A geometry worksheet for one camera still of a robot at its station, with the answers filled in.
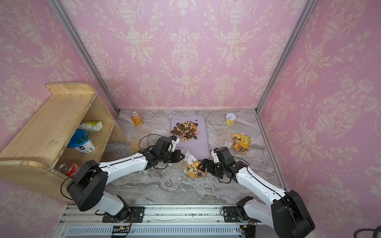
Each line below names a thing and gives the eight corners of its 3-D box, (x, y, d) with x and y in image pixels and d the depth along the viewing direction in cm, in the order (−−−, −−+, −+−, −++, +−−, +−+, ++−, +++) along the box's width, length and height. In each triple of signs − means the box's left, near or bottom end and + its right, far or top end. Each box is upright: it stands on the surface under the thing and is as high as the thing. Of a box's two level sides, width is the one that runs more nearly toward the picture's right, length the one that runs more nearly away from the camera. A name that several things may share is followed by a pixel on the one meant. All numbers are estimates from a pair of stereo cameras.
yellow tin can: (226, 125, 113) (227, 120, 108) (224, 118, 118) (225, 112, 113) (235, 125, 113) (237, 120, 108) (233, 118, 118) (235, 112, 113)
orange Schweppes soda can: (135, 128, 112) (129, 118, 103) (137, 122, 116) (132, 111, 107) (142, 128, 112) (137, 118, 103) (144, 122, 116) (139, 111, 107)
